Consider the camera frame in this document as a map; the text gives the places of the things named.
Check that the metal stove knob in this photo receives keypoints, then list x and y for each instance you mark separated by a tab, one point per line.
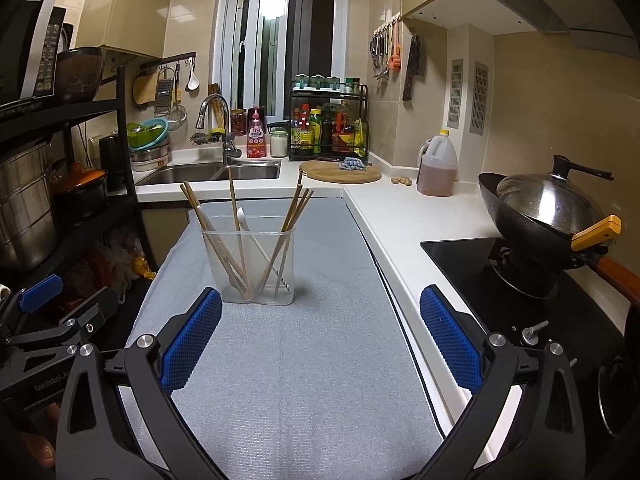
532	334

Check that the hanging cleaver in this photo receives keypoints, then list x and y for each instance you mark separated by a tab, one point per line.
412	67

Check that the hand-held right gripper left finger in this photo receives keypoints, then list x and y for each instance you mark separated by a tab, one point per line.
192	345

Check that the black shelf rack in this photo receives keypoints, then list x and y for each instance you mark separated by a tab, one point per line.
125	125

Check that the cooking oil jug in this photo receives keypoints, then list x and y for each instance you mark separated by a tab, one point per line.
437	175

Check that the small mesh strainer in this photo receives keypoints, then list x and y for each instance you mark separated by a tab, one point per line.
176	114

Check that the steel kitchen faucet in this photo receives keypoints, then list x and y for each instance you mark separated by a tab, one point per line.
229	152

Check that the hanging wooden board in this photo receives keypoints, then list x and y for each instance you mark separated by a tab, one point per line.
145	90

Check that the pink detergent bottle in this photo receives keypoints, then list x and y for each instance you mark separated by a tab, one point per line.
256	140

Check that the row of spice jars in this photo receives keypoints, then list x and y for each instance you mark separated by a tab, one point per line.
320	82

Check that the white lidded jar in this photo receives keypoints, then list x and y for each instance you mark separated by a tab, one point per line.
279	145

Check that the metal grater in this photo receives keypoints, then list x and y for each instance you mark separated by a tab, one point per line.
163	92

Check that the steel basin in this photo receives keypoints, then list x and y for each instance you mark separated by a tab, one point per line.
150	159

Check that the large steel pot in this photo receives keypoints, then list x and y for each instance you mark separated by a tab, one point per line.
25	210

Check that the steel sink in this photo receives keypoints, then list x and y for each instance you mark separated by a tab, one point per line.
180	174

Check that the black burner grate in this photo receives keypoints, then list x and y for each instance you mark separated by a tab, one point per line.
525	280
620	395

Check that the orange hanging peeler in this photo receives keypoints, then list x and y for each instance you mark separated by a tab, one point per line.
396	55

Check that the microwave oven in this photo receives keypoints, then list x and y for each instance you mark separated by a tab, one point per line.
25	55

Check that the black glass cooktop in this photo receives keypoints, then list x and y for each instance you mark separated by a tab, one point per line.
450	260

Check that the white framed window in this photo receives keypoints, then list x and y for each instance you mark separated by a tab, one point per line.
270	35

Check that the blue dish cloth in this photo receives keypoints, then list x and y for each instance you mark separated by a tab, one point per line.
352	163

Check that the narrow wall vent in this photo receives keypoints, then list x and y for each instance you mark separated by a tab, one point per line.
455	92

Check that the dark dish scrubber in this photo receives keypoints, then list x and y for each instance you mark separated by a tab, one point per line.
200	138

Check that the yellow chopstick caddy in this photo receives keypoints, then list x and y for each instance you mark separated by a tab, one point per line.
219	117

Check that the wall hook rail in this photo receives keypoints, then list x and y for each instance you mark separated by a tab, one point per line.
387	24

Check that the grey table mat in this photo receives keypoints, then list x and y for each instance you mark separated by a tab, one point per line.
325	335

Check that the ginger piece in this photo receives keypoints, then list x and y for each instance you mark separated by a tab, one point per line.
401	180

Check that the orange lidded pot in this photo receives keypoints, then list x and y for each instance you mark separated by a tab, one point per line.
82	180

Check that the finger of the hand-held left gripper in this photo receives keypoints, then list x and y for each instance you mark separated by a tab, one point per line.
40	294
95	310

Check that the black hanging rail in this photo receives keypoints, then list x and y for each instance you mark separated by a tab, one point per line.
170	61

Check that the red filled glass jar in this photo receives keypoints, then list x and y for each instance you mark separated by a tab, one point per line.
239	124

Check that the bunch of wooden chopsticks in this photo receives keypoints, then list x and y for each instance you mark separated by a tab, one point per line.
233	200

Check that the person's left hand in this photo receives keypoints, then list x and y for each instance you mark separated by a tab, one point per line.
42	445

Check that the brown glass bowl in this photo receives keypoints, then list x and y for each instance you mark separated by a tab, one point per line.
80	77

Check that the clear plastic utensil holder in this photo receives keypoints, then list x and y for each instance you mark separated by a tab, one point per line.
210	265

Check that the steel wok lid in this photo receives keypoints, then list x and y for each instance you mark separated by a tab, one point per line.
545	200

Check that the round wooden cutting board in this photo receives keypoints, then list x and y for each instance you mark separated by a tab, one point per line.
330	175

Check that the green colander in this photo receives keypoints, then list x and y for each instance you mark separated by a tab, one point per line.
136	136

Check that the wall cabinet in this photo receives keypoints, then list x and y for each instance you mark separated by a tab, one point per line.
465	10

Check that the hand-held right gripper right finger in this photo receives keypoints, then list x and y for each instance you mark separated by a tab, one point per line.
450	340

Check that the black kettle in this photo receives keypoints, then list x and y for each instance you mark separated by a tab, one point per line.
112	162

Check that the plastic bags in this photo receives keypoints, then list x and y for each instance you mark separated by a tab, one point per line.
115	265

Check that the white hanging ladle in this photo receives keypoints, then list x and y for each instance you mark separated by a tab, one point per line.
193	82

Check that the row of sauce bottles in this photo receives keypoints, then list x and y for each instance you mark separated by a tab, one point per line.
315	132

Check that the hanging metal scissors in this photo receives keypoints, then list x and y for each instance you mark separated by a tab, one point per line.
379	52

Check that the white wall socket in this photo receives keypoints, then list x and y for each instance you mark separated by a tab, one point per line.
94	146

